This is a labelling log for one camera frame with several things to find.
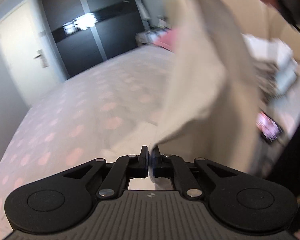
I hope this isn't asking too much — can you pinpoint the metal door handle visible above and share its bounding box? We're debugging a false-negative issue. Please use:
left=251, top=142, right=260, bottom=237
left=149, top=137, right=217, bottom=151
left=33, top=49, right=50, bottom=68

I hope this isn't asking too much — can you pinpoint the white door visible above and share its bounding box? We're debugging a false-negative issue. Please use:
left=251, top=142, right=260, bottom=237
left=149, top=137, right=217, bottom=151
left=0, top=0, right=65, bottom=107

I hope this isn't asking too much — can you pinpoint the white nightstand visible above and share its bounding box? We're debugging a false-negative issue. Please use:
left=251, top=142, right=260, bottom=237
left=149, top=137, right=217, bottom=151
left=136, top=29, right=169, bottom=47

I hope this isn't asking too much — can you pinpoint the white t-shirt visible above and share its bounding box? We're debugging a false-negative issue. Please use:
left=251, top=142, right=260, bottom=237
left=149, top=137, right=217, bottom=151
left=107, top=0, right=263, bottom=180

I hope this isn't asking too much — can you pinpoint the beige headboard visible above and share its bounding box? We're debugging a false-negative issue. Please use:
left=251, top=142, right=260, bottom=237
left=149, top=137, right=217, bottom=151
left=212, top=0, right=300, bottom=68

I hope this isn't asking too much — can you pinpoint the bed with pink dotted sheet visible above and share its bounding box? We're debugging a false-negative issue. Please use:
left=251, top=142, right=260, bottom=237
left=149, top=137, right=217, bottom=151
left=0, top=42, right=300, bottom=240

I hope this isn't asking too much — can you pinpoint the dark sliding wardrobe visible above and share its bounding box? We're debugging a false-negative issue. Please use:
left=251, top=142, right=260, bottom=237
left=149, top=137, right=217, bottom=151
left=35, top=0, right=145, bottom=82

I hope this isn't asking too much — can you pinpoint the person's dark clothing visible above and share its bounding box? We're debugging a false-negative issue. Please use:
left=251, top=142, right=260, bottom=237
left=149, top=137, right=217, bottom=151
left=270, top=97, right=300, bottom=240

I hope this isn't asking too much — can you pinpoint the smartphone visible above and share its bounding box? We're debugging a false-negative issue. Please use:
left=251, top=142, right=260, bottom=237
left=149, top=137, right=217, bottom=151
left=255, top=110, right=283, bottom=145

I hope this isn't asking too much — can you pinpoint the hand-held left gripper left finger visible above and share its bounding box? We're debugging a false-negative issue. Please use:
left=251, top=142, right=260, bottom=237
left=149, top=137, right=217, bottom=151
left=62, top=145, right=149, bottom=200

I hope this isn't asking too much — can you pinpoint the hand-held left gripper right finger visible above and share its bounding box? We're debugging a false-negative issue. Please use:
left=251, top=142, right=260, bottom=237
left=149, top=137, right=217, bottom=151
left=151, top=145, right=238, bottom=199

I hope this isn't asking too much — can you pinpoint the pink pillow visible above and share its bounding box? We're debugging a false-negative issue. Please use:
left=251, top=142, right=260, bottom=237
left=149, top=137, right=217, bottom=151
left=158, top=28, right=182, bottom=53

